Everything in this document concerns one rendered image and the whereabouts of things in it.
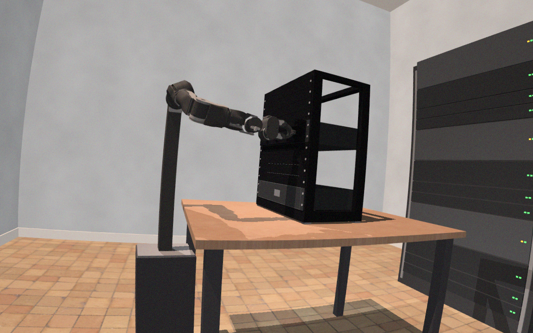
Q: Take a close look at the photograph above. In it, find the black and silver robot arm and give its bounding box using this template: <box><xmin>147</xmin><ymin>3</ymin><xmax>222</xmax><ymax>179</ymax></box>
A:
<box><xmin>166</xmin><ymin>80</ymin><xmax>263</xmax><ymax>136</ymax></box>

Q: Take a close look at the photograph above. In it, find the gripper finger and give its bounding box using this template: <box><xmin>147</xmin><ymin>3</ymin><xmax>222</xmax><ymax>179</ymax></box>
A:
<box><xmin>275</xmin><ymin>132</ymin><xmax>296</xmax><ymax>140</ymax></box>
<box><xmin>278</xmin><ymin>119</ymin><xmax>296</xmax><ymax>133</ymax></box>

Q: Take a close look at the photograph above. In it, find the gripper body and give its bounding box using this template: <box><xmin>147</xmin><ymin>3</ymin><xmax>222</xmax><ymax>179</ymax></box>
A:
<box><xmin>258</xmin><ymin>115</ymin><xmax>279</xmax><ymax>141</ymax></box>

